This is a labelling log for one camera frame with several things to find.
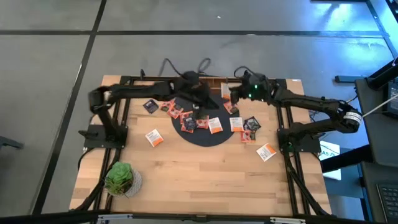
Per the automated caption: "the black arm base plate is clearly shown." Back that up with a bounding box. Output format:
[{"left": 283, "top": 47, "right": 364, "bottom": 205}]
[
  {"left": 79, "top": 124, "right": 129, "bottom": 149},
  {"left": 277, "top": 127, "right": 322, "bottom": 154}
]

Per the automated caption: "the black desk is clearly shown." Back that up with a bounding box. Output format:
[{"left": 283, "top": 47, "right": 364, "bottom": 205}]
[{"left": 354, "top": 77, "right": 398, "bottom": 169}]

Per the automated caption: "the white paper sign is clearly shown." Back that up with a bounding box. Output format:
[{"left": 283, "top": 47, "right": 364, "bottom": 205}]
[{"left": 318, "top": 140, "right": 342, "bottom": 181}]

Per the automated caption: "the black keyboard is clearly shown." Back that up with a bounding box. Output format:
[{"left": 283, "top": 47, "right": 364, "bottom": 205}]
[{"left": 376, "top": 182, "right": 398, "bottom": 223}]

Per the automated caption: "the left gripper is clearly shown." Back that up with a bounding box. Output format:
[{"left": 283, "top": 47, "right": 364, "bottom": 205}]
[{"left": 178, "top": 81, "right": 220, "bottom": 121}]

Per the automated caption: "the dark chair base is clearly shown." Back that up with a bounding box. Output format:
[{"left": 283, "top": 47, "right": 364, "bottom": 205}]
[{"left": 0, "top": 135, "right": 25, "bottom": 151}]

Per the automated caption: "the white orange tea packet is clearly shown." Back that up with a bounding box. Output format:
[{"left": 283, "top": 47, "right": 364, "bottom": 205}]
[
  {"left": 220, "top": 82, "right": 233, "bottom": 100},
  {"left": 229, "top": 116, "right": 244, "bottom": 133},
  {"left": 144, "top": 128, "right": 165, "bottom": 147},
  {"left": 207, "top": 116, "right": 224, "bottom": 135},
  {"left": 256, "top": 142, "right": 277, "bottom": 162}
]

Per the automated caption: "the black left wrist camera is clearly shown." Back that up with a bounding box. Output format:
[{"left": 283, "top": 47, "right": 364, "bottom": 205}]
[{"left": 181, "top": 70, "right": 202, "bottom": 85}]

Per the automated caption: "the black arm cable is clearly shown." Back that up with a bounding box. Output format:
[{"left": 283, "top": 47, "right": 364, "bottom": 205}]
[
  {"left": 159, "top": 57, "right": 187, "bottom": 78},
  {"left": 233, "top": 65, "right": 250, "bottom": 78},
  {"left": 197, "top": 57, "right": 213, "bottom": 75}
]

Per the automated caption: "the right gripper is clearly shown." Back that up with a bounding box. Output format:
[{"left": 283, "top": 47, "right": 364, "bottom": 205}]
[{"left": 228, "top": 88, "right": 277, "bottom": 106}]

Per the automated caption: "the wooden tea organizer box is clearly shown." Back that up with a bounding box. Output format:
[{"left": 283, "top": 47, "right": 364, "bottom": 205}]
[{"left": 198, "top": 76, "right": 245, "bottom": 94}]

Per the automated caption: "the dark desk with keyboard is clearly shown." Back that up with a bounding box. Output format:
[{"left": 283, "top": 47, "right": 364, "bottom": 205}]
[{"left": 357, "top": 161, "right": 398, "bottom": 224}]

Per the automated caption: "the black diagonal beam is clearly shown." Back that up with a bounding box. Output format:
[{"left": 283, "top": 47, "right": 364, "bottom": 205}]
[{"left": 320, "top": 144, "right": 374, "bottom": 174}]

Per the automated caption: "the silver metal bracket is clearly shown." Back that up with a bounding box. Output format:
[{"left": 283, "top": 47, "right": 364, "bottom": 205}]
[
  {"left": 269, "top": 217, "right": 307, "bottom": 224},
  {"left": 98, "top": 213, "right": 134, "bottom": 223}
]

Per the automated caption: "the black foot bar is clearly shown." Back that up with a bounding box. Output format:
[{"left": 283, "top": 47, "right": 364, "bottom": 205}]
[{"left": 335, "top": 74, "right": 371, "bottom": 83}]

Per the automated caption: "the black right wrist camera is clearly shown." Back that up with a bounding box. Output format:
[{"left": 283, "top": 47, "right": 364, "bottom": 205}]
[{"left": 243, "top": 72, "right": 266, "bottom": 91}]

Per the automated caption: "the green succulent in white pot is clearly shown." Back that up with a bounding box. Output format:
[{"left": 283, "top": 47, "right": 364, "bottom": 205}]
[{"left": 104, "top": 161, "right": 143, "bottom": 198}]

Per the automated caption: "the round dark woven placemat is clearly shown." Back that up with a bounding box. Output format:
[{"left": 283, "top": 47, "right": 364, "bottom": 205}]
[{"left": 171, "top": 93, "right": 241, "bottom": 147}]

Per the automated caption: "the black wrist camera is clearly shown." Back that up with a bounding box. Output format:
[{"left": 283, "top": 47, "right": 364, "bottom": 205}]
[
  {"left": 181, "top": 70, "right": 202, "bottom": 85},
  {"left": 243, "top": 72, "right": 266, "bottom": 91}
]

